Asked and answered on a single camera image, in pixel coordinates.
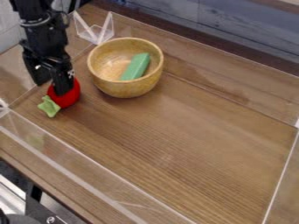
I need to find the clear acrylic tray wall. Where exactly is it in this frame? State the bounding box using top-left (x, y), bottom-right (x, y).
top-left (0, 16), bottom-right (299, 224)

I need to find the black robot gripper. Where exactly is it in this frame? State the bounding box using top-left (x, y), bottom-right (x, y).
top-left (19, 11), bottom-right (75, 96)

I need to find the clear acrylic corner bracket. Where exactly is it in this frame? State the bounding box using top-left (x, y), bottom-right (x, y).
top-left (72, 11), bottom-right (115, 45)

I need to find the black table frame bracket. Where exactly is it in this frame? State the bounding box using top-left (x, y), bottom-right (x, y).
top-left (25, 183), bottom-right (68, 224)

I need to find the black cable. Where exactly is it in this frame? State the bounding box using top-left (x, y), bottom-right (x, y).
top-left (0, 208), bottom-right (9, 224)

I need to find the green rectangular block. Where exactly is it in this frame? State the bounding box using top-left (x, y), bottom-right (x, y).
top-left (120, 52), bottom-right (151, 81)

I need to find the red plush strawberry toy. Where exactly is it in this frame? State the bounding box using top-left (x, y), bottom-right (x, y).
top-left (37, 80), bottom-right (80, 118)

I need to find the light wooden bowl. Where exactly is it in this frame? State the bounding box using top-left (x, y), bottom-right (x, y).
top-left (87, 38), bottom-right (164, 98)

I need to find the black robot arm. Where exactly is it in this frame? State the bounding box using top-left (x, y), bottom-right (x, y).
top-left (9, 0), bottom-right (73, 96)

